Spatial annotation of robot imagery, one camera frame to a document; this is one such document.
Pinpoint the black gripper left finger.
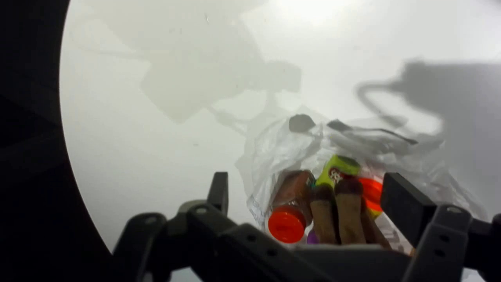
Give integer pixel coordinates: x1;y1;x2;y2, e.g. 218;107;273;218
99;171;339;282

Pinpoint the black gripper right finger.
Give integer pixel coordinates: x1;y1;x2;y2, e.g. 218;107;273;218
378;171;501;282

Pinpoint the brown moose plush toy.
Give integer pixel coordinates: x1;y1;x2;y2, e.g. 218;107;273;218
307;174;379;248

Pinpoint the play-doh can green lid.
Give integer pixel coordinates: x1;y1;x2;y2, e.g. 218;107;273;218
314;154;364;191

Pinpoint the white crumpled plastic bag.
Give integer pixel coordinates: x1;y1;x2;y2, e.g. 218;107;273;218
234;108;475;226

